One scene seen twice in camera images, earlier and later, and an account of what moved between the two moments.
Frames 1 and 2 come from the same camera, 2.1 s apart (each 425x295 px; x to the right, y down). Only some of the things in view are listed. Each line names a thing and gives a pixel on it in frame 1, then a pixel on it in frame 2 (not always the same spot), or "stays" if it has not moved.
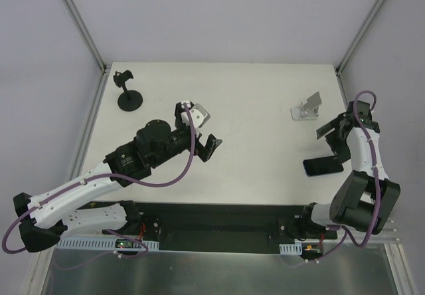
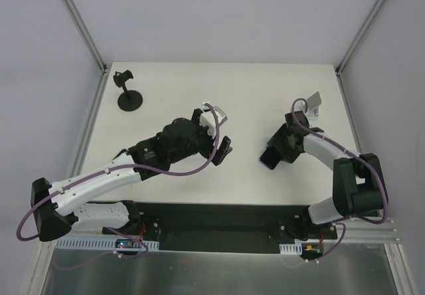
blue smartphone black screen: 322,166 → 271,157
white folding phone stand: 308,111 stays
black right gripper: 337,137 → 279,147
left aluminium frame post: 80,22 stays
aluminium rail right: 388,234 stays
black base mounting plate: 224,228 stays
